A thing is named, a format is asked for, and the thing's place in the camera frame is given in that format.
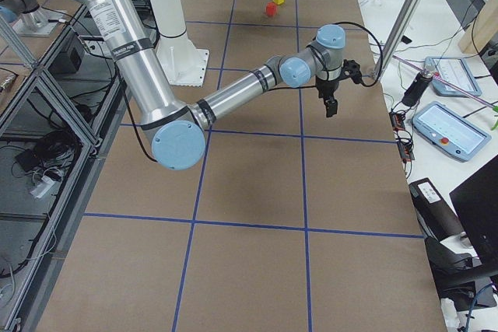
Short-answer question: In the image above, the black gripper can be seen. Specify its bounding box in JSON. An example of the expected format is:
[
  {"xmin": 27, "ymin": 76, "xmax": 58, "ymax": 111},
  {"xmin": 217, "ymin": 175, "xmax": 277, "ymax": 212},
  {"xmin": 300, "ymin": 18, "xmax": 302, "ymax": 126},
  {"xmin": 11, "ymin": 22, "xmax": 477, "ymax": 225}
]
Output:
[{"xmin": 315, "ymin": 76, "xmax": 339, "ymax": 117}]

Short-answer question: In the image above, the red wooden block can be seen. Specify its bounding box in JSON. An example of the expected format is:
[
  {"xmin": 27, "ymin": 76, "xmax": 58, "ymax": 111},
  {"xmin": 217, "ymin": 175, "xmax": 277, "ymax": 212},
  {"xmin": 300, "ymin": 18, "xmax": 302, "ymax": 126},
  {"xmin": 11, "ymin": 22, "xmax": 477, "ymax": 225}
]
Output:
[{"xmin": 265, "ymin": 2, "xmax": 278, "ymax": 17}]

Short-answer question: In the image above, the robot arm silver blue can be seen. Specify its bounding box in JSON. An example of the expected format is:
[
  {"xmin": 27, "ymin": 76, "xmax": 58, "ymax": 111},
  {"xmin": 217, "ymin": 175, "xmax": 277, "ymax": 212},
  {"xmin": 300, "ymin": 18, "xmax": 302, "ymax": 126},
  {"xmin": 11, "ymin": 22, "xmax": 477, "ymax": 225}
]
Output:
[{"xmin": 76, "ymin": 0, "xmax": 345, "ymax": 170}]

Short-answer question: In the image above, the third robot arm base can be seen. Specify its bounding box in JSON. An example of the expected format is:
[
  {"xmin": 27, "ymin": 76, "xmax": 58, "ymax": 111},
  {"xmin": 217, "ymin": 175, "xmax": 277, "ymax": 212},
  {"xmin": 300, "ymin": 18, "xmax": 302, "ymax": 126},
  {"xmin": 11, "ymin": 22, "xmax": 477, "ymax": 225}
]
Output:
[{"xmin": 1, "ymin": 0, "xmax": 67, "ymax": 37}]

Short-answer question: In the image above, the black cylinder device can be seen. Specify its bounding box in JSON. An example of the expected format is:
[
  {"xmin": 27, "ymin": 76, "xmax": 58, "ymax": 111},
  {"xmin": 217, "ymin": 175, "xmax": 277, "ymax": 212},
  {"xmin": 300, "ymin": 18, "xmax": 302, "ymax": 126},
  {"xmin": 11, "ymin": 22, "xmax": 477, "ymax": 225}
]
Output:
[{"xmin": 402, "ymin": 70, "xmax": 433, "ymax": 107}]

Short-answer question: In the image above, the orange circuit board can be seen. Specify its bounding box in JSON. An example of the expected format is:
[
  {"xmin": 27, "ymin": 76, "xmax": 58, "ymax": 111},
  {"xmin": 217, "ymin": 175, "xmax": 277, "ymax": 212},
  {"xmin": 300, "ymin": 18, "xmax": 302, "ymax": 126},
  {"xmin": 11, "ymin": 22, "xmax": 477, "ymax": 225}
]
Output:
[{"xmin": 389, "ymin": 110, "xmax": 415, "ymax": 164}]

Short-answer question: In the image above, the near teach pendant tablet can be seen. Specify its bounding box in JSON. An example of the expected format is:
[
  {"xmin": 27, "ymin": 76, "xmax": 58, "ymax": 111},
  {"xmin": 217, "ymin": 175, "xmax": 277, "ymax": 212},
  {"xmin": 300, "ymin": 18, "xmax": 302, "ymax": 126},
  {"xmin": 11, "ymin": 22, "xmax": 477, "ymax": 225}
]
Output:
[{"xmin": 412, "ymin": 101, "xmax": 492, "ymax": 162}]

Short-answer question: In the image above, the teach pendant tablet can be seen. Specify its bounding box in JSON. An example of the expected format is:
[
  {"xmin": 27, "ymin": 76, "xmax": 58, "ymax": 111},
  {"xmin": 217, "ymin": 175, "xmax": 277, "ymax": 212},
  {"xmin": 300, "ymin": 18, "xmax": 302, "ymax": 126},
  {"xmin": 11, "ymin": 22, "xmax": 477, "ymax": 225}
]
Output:
[
  {"xmin": 424, "ymin": 57, "xmax": 482, "ymax": 97},
  {"xmin": 412, "ymin": 101, "xmax": 492, "ymax": 162}
]

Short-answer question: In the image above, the far teach pendant tablet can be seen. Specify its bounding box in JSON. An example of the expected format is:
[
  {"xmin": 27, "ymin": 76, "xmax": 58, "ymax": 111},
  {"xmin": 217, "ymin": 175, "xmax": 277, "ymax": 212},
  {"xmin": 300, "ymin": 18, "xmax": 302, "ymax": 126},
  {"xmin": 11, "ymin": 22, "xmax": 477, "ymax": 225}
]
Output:
[{"xmin": 424, "ymin": 57, "xmax": 482, "ymax": 97}]

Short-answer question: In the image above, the black box with label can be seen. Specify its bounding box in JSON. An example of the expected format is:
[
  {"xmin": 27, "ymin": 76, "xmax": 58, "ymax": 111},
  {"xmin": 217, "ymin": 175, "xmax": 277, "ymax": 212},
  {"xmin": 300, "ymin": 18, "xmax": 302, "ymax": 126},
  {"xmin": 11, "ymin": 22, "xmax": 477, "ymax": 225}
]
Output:
[{"xmin": 409, "ymin": 178, "xmax": 464, "ymax": 241}]

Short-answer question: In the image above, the black monitor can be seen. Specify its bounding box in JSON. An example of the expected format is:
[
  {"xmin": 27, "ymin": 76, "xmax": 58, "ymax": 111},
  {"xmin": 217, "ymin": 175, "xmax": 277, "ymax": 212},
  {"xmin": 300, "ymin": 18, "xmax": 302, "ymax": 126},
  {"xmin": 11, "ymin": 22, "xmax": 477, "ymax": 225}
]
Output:
[{"xmin": 450, "ymin": 156, "xmax": 497, "ymax": 263}]

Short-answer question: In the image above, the white power strip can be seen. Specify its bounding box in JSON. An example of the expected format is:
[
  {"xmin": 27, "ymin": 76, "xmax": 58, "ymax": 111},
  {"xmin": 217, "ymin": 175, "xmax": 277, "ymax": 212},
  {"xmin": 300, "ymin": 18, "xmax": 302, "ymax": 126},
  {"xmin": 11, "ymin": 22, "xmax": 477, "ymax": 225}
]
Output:
[{"xmin": 30, "ymin": 176, "xmax": 55, "ymax": 199}]

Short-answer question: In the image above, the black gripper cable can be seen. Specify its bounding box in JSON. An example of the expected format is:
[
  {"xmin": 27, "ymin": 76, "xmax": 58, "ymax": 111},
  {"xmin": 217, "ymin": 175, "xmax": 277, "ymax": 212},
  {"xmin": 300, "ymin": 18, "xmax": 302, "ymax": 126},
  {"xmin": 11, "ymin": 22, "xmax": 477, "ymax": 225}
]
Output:
[{"xmin": 334, "ymin": 21, "xmax": 386, "ymax": 88}]

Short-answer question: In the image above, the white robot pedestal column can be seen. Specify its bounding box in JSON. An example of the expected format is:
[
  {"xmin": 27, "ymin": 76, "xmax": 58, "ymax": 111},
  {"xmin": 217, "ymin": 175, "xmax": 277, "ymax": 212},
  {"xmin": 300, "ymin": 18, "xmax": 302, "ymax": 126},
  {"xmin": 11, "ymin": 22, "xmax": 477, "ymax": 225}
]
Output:
[{"xmin": 150, "ymin": 0, "xmax": 209, "ymax": 87}]

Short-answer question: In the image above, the aluminium frame post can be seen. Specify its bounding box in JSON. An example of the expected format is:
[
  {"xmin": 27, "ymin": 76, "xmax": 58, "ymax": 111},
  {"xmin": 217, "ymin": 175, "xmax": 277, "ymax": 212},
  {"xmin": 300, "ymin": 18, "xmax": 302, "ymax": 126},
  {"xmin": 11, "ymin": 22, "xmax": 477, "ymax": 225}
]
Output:
[{"xmin": 373, "ymin": 0, "xmax": 421, "ymax": 79}]

